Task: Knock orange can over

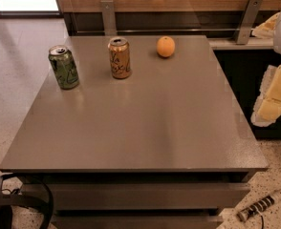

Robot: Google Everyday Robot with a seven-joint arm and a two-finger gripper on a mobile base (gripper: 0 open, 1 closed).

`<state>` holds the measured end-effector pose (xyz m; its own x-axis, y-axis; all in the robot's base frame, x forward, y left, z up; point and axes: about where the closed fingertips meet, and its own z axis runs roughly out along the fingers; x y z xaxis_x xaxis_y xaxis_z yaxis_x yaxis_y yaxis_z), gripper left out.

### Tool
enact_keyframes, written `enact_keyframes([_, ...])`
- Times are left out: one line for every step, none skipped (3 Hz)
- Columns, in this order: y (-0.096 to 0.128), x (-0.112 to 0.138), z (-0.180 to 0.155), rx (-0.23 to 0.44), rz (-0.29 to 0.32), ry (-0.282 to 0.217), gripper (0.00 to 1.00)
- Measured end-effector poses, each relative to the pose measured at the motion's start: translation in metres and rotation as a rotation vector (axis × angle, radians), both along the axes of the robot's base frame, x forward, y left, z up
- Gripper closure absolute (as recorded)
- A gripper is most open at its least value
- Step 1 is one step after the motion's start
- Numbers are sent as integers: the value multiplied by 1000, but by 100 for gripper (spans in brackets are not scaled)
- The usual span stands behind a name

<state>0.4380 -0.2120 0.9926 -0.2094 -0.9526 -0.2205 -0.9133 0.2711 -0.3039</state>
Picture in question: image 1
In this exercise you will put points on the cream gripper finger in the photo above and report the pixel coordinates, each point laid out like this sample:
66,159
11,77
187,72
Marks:
266,29
267,107

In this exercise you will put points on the orange soda can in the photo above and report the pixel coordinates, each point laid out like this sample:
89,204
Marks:
119,56

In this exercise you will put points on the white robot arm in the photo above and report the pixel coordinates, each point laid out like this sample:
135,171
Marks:
277,37

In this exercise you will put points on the green soda can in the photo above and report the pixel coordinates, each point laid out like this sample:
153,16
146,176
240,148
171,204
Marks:
64,67

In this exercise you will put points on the orange fruit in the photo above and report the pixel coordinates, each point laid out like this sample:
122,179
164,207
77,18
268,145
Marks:
165,46

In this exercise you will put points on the white power strip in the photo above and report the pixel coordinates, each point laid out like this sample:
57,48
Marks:
260,206

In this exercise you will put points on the grey table with drawers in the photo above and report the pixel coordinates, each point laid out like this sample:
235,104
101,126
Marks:
166,148

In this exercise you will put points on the right metal bracket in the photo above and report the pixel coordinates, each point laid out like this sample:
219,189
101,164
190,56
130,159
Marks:
248,18

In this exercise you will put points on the metal bracket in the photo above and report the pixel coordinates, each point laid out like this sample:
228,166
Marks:
248,18
108,17

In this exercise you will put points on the left metal bracket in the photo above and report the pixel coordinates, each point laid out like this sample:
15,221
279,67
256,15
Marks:
108,17

